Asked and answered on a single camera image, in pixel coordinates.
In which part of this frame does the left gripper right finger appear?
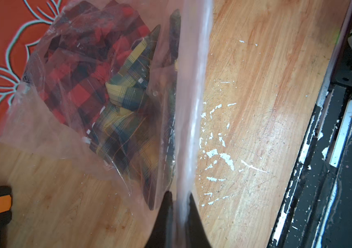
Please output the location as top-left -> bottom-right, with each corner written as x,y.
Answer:
186,193 -> 212,248

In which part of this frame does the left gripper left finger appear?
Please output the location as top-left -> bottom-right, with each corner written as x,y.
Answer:
145,191 -> 174,248

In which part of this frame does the red black plaid shirt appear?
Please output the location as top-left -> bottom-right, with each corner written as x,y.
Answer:
26,1 -> 150,130

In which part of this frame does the olive plaid shirt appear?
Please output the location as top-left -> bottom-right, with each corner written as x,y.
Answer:
89,9 -> 181,210

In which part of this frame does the clear plastic vacuum bag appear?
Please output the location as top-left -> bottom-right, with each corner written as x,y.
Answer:
0,1 -> 213,248

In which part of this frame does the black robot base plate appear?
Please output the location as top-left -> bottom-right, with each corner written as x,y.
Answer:
268,1 -> 352,248

